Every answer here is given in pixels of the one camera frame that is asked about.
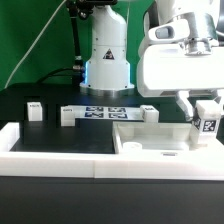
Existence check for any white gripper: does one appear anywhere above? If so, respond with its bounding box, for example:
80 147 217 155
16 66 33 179
137 44 224 121

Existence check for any white square tabletop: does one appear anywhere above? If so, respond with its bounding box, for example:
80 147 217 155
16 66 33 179
112 122 224 165

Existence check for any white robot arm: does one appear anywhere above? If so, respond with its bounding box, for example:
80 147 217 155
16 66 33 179
80 0 224 120

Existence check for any white U-shaped fence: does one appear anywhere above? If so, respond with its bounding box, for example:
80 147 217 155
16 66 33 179
0 122 224 181

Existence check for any AprilTag base sheet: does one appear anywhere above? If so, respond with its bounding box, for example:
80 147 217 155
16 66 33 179
69 105 142 120

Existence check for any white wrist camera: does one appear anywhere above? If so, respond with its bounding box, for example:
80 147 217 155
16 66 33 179
148 19 190 44

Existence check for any black cable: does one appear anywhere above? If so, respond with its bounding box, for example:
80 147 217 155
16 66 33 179
35 67 75 84

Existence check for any white cable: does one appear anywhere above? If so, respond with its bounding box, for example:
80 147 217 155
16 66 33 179
3 0 68 90

